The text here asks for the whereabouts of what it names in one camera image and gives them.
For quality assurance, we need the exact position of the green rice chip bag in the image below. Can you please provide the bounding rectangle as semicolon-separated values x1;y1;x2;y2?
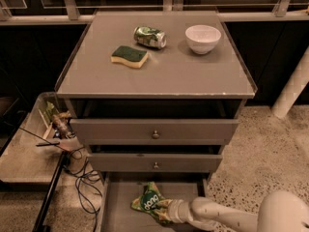
130;182;172;224

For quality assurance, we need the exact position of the grey three-drawer cabinet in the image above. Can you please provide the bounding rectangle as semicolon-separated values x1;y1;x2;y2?
53;10;259;232

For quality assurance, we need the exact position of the brown bottle in bin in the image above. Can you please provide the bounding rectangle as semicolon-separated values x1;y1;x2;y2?
52;115;74;139

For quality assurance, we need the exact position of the middle grey drawer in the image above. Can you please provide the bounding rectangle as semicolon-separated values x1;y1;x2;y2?
89;153;222;173

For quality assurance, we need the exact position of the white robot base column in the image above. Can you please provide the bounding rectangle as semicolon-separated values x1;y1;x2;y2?
271;46;309;119

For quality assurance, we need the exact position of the metal window railing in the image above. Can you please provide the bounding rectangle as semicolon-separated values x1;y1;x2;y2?
0;0;309;24

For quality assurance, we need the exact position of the green crushed soda can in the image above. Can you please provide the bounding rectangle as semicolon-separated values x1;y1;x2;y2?
133;26;167;49

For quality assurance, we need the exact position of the black cable on floor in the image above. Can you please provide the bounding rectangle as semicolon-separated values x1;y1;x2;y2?
63;146;103;232

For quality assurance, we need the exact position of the top grey drawer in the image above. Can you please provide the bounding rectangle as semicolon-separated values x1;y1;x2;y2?
70;119;239;145

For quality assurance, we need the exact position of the bottom grey drawer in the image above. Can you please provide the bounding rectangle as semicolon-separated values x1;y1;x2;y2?
96;172;208;232

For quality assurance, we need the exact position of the green yellow sponge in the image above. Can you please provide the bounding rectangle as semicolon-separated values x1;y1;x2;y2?
111;45;148;69

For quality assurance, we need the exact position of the grey drawer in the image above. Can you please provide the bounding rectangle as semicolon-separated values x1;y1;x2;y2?
70;119;239;145
89;153;222;173
96;172;208;232

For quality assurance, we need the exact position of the white ceramic bowl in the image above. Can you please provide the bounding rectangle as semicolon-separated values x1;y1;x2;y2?
185;25;221;54

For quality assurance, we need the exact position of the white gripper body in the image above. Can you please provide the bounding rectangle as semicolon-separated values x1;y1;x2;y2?
168;199;193;223

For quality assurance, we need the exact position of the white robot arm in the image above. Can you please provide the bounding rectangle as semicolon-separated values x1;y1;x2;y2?
168;190;309;232

